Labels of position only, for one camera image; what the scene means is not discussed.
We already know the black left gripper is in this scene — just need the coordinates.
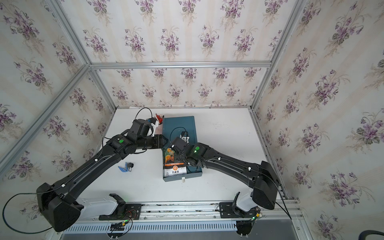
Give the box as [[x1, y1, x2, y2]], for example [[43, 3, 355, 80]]
[[135, 133, 170, 151]]

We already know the orange marigold seed bag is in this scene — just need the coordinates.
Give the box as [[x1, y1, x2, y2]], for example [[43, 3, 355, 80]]
[[163, 148, 187, 178]]

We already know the teal top drawer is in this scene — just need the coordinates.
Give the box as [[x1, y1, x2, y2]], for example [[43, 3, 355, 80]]
[[162, 149, 203, 182]]

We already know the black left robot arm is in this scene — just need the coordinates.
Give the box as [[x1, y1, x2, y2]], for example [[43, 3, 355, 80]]
[[36, 119, 163, 232]]

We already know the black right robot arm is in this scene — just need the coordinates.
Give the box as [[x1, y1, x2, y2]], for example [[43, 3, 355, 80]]
[[171, 138, 279, 210]]

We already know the teal three-drawer cabinet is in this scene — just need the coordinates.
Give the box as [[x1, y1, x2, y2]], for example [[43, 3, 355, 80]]
[[162, 116, 198, 149]]

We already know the pink pen cup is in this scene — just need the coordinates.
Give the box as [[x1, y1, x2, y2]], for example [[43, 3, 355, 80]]
[[155, 124, 163, 135]]

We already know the blue stapler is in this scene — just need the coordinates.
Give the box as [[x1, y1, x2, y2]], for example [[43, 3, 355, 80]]
[[118, 163, 134, 173]]

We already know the white vented strip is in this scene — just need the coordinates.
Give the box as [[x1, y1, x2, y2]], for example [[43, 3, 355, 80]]
[[64, 221, 237, 234]]

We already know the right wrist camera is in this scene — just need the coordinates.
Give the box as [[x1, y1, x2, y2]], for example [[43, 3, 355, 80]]
[[180, 131, 190, 144]]

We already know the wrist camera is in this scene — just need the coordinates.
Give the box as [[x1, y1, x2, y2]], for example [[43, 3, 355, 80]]
[[180, 131, 190, 144], [149, 117, 160, 137]]

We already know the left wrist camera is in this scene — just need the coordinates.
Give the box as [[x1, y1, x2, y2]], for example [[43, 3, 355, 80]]
[[149, 117, 160, 137]]

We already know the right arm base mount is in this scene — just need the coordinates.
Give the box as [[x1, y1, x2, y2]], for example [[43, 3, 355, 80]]
[[216, 192, 262, 220]]

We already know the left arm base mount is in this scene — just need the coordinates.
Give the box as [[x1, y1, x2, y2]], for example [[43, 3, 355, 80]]
[[99, 194, 142, 221]]

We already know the aluminium front rail frame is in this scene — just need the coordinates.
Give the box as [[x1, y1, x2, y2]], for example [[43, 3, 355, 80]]
[[45, 200, 313, 240]]

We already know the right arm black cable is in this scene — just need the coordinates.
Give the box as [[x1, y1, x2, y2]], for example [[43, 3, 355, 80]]
[[274, 191, 292, 220]]

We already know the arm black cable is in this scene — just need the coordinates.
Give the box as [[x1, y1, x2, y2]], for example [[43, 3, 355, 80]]
[[274, 191, 292, 220], [2, 191, 55, 235]]

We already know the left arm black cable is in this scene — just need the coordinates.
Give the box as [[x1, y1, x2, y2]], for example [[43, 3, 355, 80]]
[[2, 191, 55, 235]]

